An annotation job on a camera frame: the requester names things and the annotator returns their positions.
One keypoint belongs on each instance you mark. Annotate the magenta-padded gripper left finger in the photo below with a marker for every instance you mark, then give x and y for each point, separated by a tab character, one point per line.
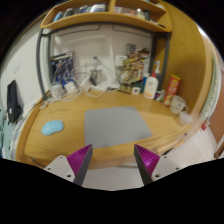
59	165

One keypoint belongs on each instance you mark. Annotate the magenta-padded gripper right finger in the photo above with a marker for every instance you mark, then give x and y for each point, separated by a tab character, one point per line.
165	165

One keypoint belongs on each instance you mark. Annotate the light blue computer mouse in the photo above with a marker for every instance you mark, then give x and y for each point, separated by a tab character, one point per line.
52	127

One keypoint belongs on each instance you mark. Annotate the grey mouse pad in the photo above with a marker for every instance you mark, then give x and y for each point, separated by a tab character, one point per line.
115	126

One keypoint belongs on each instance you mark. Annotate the white plastic cup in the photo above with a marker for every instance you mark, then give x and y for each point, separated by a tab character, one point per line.
185	118

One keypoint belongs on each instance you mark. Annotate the white printed mug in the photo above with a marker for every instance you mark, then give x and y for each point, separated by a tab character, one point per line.
176	105

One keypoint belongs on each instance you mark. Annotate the teal bed blanket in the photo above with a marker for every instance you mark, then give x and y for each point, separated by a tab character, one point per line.
6	133

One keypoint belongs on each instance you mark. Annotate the clear domed white device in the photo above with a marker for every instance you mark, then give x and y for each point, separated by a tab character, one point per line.
56	90

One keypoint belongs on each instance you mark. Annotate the red yellow snack can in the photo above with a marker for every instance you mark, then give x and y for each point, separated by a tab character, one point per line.
172	89

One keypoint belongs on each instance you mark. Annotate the white multi-port charger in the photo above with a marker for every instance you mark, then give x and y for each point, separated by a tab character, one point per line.
70	88

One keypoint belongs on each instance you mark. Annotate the black bag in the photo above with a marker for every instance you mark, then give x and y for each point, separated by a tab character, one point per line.
13	101

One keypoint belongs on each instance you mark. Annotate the small white desk clock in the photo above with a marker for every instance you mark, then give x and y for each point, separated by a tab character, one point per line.
136	90

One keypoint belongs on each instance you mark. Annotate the white pump lotion bottle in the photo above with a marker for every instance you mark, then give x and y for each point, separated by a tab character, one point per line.
151	86

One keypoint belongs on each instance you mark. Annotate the white power strip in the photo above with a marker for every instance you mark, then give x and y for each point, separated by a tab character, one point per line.
100	87

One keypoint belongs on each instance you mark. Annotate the metal cup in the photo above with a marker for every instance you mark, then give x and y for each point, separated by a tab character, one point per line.
95	77

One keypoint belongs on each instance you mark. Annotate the robot model kit box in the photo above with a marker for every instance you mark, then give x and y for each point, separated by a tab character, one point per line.
62	68

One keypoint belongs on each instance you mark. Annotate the brown tree figurine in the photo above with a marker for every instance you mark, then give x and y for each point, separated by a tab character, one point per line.
129	75

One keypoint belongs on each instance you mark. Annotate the colourful printed box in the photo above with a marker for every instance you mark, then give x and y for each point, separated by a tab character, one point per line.
141	55

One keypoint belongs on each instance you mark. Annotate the white desk lamp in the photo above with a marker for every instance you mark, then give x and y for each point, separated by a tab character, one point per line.
111	50

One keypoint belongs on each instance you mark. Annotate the wooden shelf unit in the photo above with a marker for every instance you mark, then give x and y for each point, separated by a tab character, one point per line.
106	18

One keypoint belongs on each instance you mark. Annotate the grey metal shelf frame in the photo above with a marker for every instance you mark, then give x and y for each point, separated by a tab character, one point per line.
40	63

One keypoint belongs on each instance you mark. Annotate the white wall socket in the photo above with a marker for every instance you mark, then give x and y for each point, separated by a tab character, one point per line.
85	62

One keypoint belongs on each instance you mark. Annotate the white wall-mounted box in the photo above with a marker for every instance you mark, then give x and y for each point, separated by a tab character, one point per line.
120	60

